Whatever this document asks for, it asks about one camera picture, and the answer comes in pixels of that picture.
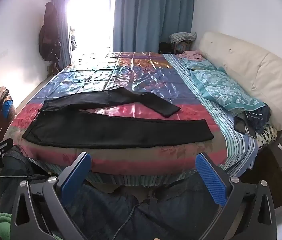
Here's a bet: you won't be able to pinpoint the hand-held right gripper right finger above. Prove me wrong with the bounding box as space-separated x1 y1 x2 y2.
195 152 277 240

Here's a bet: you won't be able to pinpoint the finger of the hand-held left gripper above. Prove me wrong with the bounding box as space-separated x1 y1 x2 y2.
0 137 14 155

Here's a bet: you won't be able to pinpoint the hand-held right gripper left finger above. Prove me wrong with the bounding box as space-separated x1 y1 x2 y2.
10 151 92 240

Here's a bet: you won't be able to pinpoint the black pants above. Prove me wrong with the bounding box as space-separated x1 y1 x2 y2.
22 88 215 148

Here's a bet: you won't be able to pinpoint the blue bag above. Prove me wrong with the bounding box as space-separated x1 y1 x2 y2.
2 100 14 120

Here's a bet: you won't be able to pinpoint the striped bed sheet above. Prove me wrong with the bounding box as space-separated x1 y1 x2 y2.
86 53 259 188

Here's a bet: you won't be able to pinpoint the pile of clothes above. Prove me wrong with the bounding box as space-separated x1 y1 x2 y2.
0 86 13 103

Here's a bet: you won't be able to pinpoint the dark nightstand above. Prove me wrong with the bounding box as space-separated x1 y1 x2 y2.
241 137 282 209

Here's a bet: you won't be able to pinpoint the person's legs in jeans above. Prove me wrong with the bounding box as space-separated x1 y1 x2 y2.
0 145 231 240

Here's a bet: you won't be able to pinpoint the dark blue cloth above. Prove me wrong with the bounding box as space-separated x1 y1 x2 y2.
246 104 271 134

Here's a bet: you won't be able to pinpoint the wooden coat rack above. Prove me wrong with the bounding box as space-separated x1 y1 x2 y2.
46 60 59 77

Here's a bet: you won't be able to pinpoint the large teal floral pillow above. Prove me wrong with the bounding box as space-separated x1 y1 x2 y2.
189 66 266 113

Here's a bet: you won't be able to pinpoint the colourful satin quilt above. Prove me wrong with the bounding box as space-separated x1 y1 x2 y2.
6 51 225 180

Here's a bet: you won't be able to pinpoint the small teal floral pillow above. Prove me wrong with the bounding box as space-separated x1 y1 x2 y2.
181 58 217 71

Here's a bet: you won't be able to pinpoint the hanging dark coats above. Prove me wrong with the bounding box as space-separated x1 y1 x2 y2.
38 2 62 63

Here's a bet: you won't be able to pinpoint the cream padded headboard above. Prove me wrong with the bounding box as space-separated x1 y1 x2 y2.
197 31 282 140

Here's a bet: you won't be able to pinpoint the narrow blue curtain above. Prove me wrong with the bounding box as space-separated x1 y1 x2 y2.
52 0 72 72

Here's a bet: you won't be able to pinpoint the pink cloth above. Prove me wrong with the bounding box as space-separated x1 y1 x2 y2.
177 50 204 62

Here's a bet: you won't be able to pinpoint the wooden chair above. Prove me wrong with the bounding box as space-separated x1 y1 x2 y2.
173 40 194 54

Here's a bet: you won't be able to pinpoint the dark bag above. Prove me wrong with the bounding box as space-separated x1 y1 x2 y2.
159 42 175 54

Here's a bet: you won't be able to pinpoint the folded striped towel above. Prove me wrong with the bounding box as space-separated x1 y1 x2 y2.
169 32 197 43

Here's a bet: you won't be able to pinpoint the glass balcony door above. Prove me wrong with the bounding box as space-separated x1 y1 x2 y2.
68 0 118 58

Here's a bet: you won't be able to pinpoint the wide blue curtain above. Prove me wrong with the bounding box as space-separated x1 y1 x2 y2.
113 0 195 54

